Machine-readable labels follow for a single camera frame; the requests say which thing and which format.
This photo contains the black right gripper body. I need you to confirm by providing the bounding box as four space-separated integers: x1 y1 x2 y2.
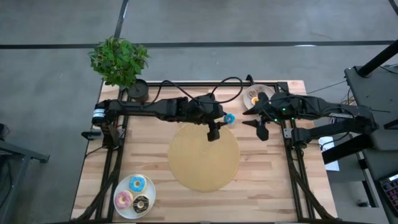
256 92 280 141

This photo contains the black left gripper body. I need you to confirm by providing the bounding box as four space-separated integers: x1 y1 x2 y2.
186 93 224 142

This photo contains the large blue frosted donut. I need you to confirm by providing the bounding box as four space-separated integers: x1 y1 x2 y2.
129 175 147 193

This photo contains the large chocolate frosted donut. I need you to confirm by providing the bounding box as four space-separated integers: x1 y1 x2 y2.
132 195 150 214

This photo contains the large pink frosted donut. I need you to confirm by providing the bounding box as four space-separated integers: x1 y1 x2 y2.
114 190 134 209

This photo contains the beige round plate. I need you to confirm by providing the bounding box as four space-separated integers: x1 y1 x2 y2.
243 84 276 110

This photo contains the round woven straw placemat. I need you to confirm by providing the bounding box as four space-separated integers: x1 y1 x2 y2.
167 123 241 193

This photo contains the black plant pot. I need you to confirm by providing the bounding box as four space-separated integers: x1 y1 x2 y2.
127 78 150 103

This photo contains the white paper sheet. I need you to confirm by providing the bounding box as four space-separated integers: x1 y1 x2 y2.
318 136 341 172

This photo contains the black stand beam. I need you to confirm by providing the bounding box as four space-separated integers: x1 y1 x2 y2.
322 139 374 165

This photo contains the green leafy plant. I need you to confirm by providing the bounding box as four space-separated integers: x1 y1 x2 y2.
88 35 150 90

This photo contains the white round plate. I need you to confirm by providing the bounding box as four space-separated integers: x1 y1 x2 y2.
113 174 157 220

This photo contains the dark grey equipment cart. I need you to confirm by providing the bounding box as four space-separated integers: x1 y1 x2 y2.
344 63 398 224

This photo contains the black slanted pole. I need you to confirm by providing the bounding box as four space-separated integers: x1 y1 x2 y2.
357 39 398 78

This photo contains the black backlit keyboard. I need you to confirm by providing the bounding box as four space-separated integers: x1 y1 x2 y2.
379 174 398 214

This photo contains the black aluminium table frame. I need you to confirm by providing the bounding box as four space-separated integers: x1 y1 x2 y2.
70 81 340 224

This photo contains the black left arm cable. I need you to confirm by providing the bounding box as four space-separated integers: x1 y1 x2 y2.
149 77 244 108

